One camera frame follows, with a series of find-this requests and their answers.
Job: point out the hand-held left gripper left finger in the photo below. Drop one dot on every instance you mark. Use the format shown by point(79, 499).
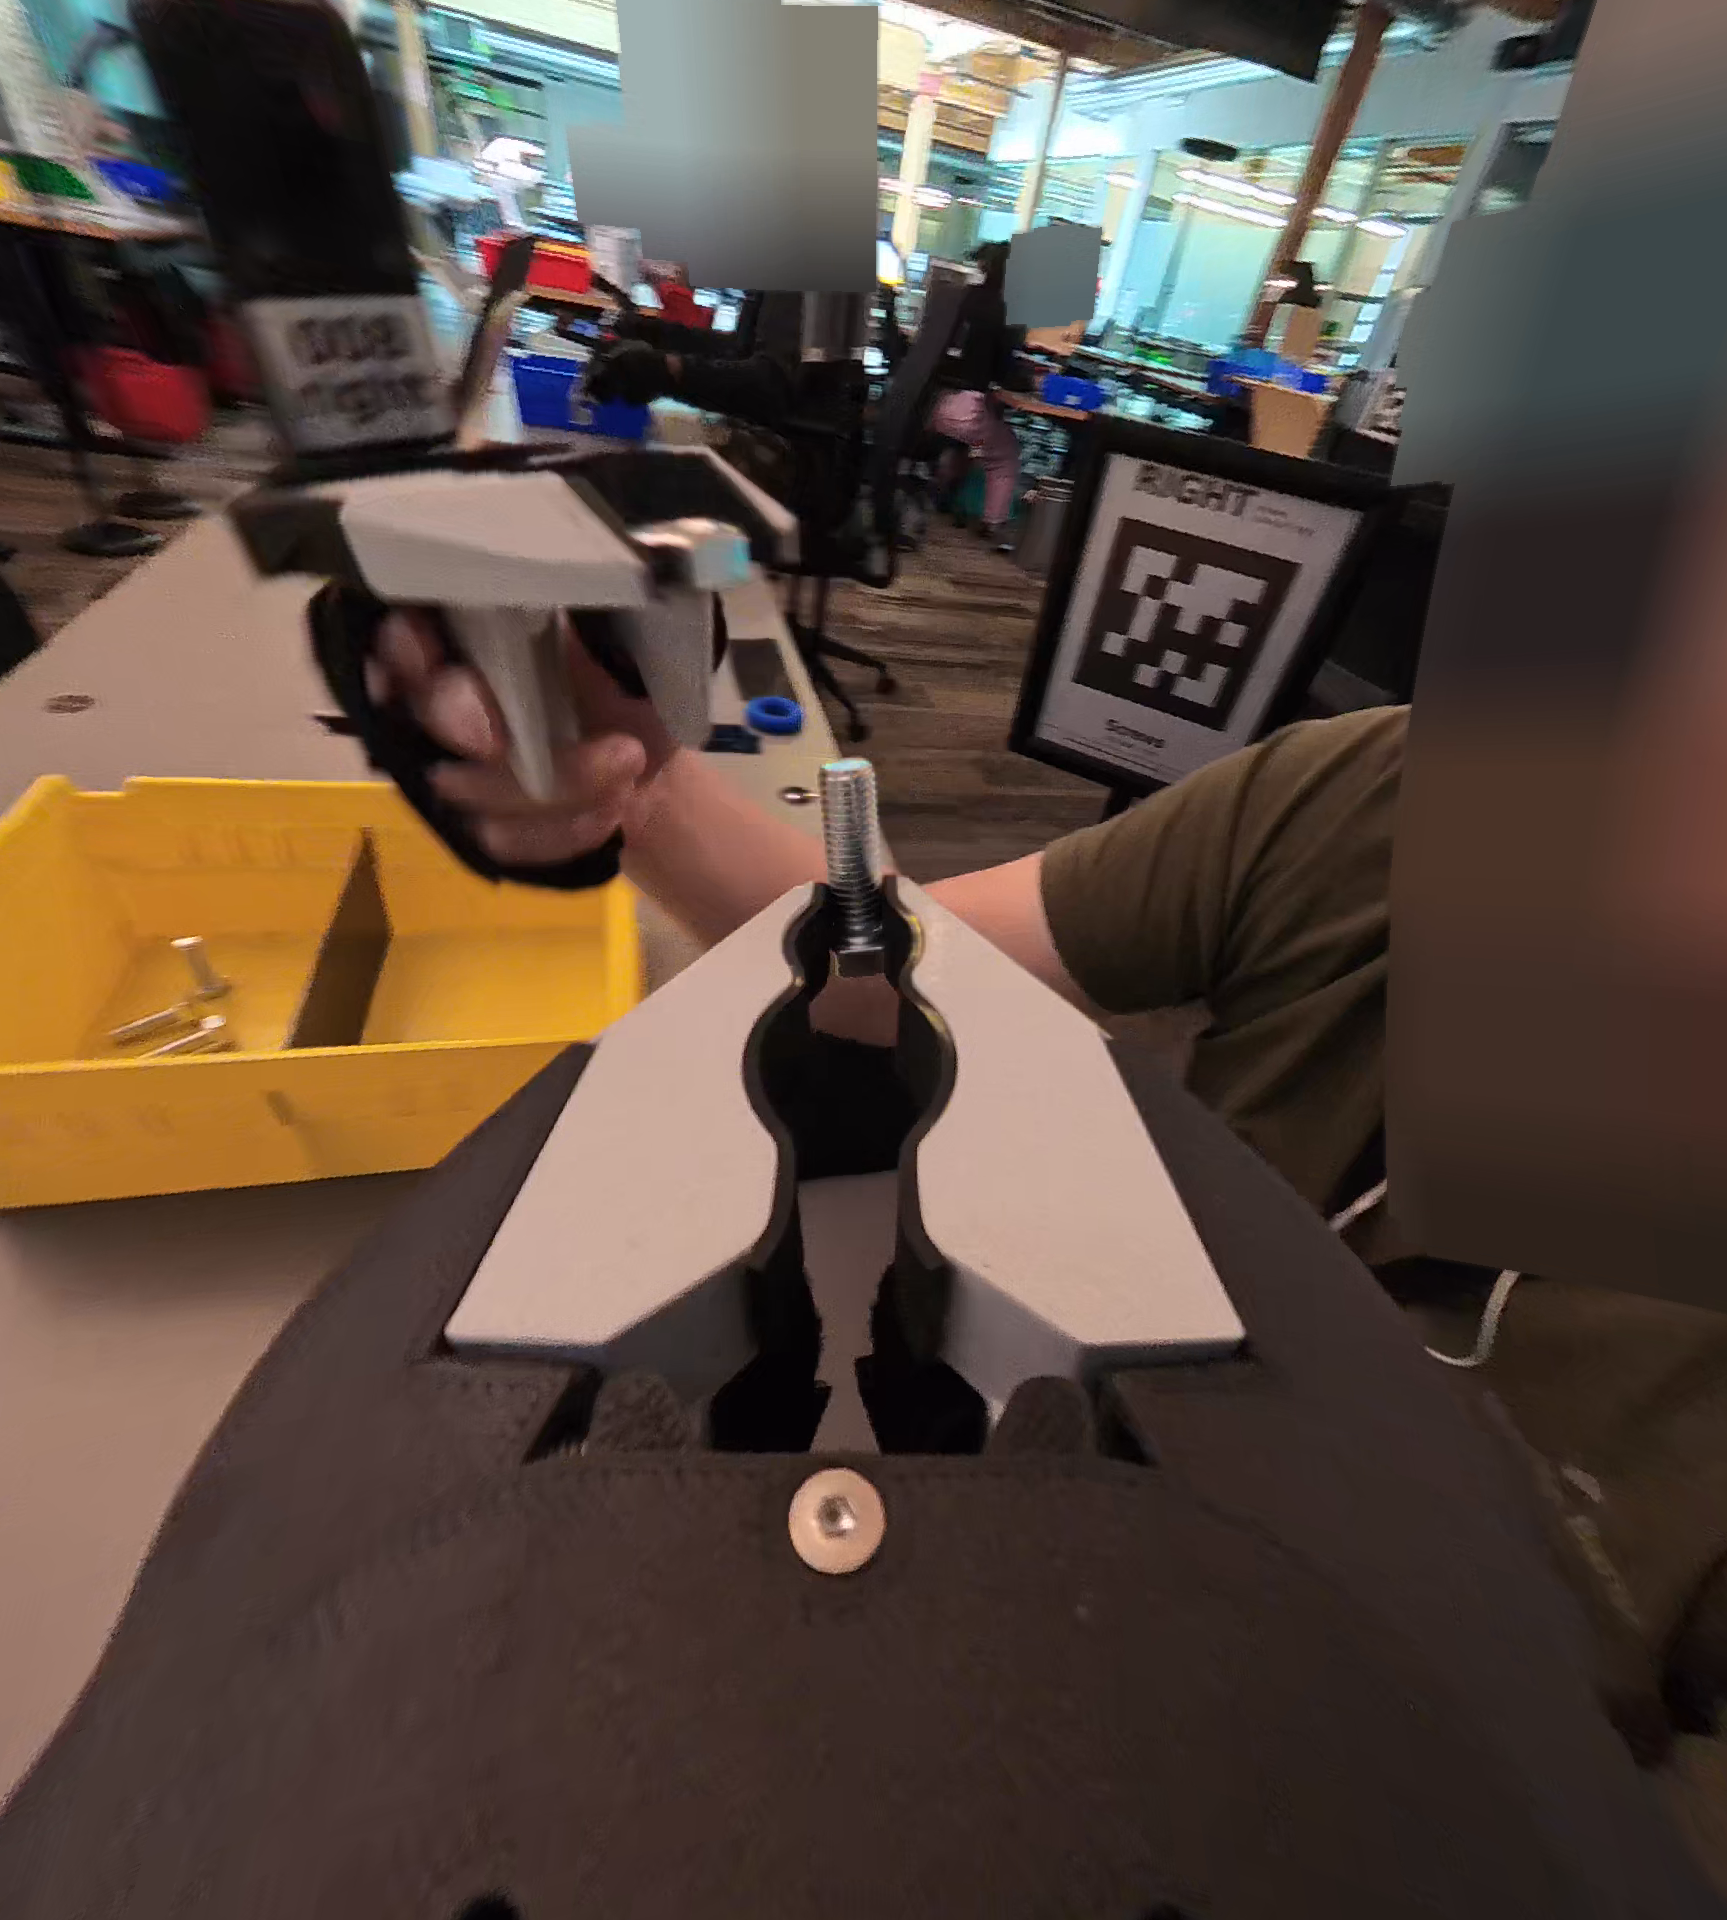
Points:
point(625, 1201)

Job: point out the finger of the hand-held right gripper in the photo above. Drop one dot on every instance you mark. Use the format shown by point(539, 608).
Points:
point(721, 488)
point(503, 540)

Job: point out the green storage bin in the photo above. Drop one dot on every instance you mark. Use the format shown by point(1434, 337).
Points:
point(53, 176)

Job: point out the red storage bin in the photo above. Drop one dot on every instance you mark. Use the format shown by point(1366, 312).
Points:
point(143, 398)
point(541, 266)

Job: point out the yellow divided plastic bin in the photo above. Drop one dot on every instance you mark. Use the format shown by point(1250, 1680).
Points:
point(203, 1141)

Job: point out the thin black lamp stand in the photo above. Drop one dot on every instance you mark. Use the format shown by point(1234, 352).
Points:
point(113, 536)
point(161, 505)

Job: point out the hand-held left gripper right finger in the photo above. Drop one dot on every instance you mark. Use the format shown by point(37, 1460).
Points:
point(1074, 1201)

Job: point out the black framed marker sign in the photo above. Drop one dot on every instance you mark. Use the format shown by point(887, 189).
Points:
point(1194, 631)

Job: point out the black office chair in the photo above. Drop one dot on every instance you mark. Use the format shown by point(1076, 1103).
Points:
point(865, 494)

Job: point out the blue storage bin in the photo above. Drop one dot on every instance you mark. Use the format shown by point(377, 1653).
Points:
point(549, 393)

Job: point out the black bin divider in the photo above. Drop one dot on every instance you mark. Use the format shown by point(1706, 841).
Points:
point(339, 960)

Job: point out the person's right hand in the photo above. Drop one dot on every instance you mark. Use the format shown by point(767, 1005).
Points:
point(609, 764)

